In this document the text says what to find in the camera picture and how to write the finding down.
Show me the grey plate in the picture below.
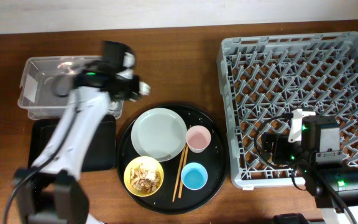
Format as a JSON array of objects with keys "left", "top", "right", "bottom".
[{"left": 131, "top": 108, "right": 187, "bottom": 162}]

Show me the pink cup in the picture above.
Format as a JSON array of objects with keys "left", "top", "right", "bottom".
[{"left": 186, "top": 125, "right": 211, "bottom": 153}]

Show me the yellow bowl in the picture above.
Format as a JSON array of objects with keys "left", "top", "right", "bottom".
[{"left": 123, "top": 156, "right": 164, "bottom": 197}]

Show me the blue cup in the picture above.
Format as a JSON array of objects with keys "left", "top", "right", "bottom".
[{"left": 181, "top": 162, "right": 208, "bottom": 190}]

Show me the peanut shells and rice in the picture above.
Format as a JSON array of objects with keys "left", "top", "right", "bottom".
[{"left": 130, "top": 164, "right": 161, "bottom": 194}]

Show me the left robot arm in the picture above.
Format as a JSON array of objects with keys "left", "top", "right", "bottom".
[{"left": 9, "top": 69, "right": 150, "bottom": 223}]

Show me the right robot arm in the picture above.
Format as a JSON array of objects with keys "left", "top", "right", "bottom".
[{"left": 256, "top": 114, "right": 358, "bottom": 223}]

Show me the grey dishwasher rack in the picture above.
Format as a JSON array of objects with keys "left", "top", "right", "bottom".
[{"left": 216, "top": 32, "right": 358, "bottom": 190}]

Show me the black rectangular tray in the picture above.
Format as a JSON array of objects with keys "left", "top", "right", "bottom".
[{"left": 27, "top": 115, "right": 116, "bottom": 172}]

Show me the round black serving tray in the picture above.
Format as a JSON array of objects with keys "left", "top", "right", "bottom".
[{"left": 117, "top": 103, "right": 229, "bottom": 215}]

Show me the clear plastic bin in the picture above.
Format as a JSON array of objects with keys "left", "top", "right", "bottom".
[{"left": 17, "top": 55, "right": 126, "bottom": 121}]

